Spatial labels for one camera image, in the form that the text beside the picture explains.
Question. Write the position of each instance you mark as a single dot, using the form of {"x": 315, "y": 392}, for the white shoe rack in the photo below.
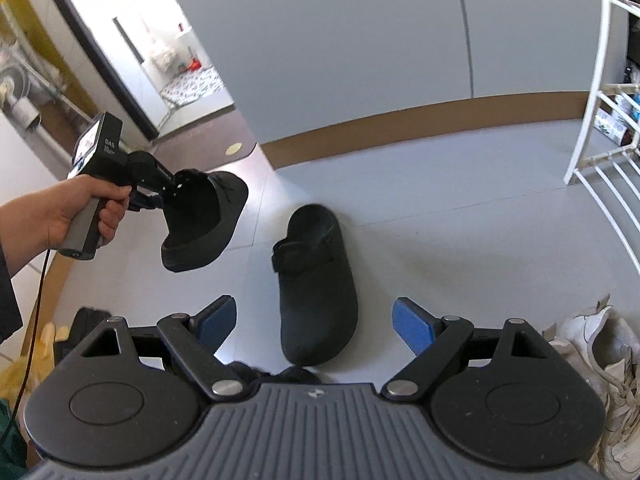
{"x": 591, "y": 110}

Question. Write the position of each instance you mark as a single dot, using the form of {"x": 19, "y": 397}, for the white sack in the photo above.
{"x": 162, "y": 55}

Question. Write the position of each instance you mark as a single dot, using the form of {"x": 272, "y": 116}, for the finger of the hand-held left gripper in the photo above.
{"x": 182, "y": 180}
{"x": 145, "y": 201}

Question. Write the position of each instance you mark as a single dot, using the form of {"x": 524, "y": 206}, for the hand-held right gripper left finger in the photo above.
{"x": 219, "y": 322}

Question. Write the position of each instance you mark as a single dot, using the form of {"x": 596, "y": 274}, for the white lace-up sneaker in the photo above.
{"x": 625, "y": 440}
{"x": 595, "y": 340}

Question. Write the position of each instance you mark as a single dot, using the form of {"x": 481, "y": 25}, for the black printed slide sandal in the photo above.
{"x": 87, "y": 325}

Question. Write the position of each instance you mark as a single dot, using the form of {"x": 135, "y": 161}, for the person's left hand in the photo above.
{"x": 70, "y": 210}

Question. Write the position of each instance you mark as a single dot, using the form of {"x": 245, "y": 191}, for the person's left forearm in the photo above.
{"x": 20, "y": 250}

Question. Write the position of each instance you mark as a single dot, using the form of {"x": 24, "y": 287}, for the dark green cloth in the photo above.
{"x": 10, "y": 440}

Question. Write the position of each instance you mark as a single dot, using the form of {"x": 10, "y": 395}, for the brown door mat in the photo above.
{"x": 210, "y": 152}

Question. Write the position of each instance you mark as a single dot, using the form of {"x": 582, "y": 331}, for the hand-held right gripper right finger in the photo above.
{"x": 414, "y": 325}

